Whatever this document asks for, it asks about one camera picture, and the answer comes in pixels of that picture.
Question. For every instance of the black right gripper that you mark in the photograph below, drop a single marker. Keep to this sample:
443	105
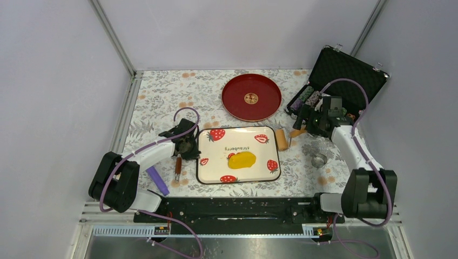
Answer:
309	112

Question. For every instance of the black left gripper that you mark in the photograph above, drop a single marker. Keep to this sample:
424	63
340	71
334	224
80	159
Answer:
194	154

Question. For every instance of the strawberry print rectangular tray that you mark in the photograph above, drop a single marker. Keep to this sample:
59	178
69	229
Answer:
217	145

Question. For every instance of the clear tape roll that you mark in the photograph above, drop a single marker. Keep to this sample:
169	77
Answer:
319	160

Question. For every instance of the wooden dough roller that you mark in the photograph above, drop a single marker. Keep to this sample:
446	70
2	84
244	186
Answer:
283	139

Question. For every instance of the yellow dough piece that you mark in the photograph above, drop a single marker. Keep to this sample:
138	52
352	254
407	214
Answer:
242	160

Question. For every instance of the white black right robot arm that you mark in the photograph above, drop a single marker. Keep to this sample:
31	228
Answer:
370	190

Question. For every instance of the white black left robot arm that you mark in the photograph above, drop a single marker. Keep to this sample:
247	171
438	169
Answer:
115	183

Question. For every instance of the purple cylindrical tool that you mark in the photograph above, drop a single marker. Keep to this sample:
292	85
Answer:
158	181

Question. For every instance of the floral tablecloth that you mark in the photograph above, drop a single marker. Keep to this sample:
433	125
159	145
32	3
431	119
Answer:
166	96

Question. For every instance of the black poker chip case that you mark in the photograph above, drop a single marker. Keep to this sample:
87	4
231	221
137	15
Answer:
333	64

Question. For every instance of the round red lacquer tray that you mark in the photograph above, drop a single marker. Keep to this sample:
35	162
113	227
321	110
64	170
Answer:
251	97

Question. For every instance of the metal scraper wooden handle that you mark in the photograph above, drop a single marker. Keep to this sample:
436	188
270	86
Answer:
178	168

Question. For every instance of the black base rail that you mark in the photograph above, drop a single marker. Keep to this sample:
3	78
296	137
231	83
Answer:
252	215

